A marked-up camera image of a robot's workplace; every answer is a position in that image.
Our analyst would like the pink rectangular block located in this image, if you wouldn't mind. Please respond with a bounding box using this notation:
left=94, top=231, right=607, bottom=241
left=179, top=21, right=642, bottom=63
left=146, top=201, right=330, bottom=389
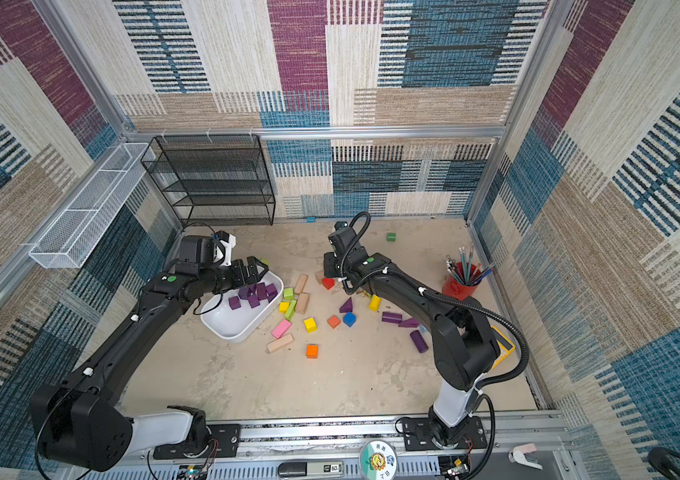
left=271, top=319, right=292, bottom=339

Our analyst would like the black wire shelf rack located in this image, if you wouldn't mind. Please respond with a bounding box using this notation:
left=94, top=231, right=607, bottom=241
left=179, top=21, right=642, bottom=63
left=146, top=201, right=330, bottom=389
left=141, top=134, right=276, bottom=227

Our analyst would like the purple cylinder block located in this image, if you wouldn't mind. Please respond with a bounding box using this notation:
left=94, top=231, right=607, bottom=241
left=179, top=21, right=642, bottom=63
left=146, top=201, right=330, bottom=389
left=410, top=330, right=429, bottom=354

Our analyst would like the blue cube block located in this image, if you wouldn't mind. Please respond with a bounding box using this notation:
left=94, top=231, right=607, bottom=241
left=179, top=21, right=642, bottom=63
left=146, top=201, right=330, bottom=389
left=343, top=312, right=357, bottom=327

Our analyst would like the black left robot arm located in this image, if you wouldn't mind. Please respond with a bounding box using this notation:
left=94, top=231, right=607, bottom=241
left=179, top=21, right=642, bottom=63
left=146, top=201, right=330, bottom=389
left=29, top=232, right=269, bottom=472

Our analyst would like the yellow cylinder block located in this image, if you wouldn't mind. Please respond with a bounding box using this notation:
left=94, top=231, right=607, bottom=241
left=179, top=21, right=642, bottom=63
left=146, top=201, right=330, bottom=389
left=369, top=295, right=382, bottom=312

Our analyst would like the lime green flat block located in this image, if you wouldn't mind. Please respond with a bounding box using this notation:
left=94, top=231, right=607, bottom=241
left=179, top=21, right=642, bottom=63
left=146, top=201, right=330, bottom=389
left=285, top=300, right=297, bottom=321

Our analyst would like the purple wedge block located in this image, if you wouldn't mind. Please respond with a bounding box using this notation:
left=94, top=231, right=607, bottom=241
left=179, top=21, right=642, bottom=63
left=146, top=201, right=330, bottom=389
left=399, top=318, right=420, bottom=328

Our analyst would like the red pen holder cup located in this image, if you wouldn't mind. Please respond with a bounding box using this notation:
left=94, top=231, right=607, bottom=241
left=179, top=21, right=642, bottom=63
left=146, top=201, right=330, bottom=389
left=442, top=247, right=495, bottom=300

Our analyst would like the long natural wood block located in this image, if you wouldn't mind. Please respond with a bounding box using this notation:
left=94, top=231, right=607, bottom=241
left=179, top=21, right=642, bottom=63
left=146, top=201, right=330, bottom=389
left=266, top=333, right=294, bottom=354

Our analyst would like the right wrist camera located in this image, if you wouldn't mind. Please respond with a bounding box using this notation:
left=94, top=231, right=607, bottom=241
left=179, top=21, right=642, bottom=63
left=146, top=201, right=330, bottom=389
left=328, top=222, right=356, bottom=255

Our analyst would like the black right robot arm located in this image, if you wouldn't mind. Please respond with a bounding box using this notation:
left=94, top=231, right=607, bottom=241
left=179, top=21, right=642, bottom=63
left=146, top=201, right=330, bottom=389
left=324, top=211, right=530, bottom=448

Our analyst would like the white plastic storage bin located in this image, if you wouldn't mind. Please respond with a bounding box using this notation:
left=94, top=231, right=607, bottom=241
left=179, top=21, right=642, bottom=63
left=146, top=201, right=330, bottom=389
left=200, top=272, right=284, bottom=343

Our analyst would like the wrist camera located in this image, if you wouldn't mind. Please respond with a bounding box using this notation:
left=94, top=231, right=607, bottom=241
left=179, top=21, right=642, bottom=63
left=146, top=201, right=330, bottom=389
left=213, top=231, right=236, bottom=267
left=328, top=222, right=356, bottom=255

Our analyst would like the purple triangle block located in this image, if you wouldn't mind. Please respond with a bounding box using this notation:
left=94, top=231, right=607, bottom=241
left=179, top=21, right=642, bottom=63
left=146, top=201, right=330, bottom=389
left=339, top=298, right=353, bottom=314

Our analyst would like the orange cube block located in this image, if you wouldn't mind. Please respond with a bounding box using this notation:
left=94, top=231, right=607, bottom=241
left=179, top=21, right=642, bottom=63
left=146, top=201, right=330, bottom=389
left=306, top=345, right=319, bottom=359

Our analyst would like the yellow calculator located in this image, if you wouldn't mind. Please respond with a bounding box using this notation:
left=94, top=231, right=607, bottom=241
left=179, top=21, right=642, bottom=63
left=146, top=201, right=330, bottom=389
left=492, top=326, right=516, bottom=368

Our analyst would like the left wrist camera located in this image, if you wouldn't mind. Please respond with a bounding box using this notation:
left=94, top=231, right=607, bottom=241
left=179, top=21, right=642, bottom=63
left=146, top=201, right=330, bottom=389
left=213, top=231, right=236, bottom=267

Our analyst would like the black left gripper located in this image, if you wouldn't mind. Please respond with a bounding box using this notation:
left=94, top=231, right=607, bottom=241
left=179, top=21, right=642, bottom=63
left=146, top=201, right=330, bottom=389
left=201, top=256, right=270, bottom=296

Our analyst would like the white wire mesh basket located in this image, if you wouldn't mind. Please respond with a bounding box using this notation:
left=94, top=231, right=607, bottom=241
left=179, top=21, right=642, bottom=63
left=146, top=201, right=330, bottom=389
left=29, top=143, right=148, bottom=269

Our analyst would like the round green logo sticker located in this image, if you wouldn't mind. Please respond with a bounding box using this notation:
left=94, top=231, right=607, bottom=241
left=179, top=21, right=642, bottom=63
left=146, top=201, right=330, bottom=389
left=359, top=439, right=399, bottom=480

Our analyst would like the red-orange small cube block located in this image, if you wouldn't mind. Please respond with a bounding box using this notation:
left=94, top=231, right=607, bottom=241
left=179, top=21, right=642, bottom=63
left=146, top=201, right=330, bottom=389
left=327, top=315, right=341, bottom=329

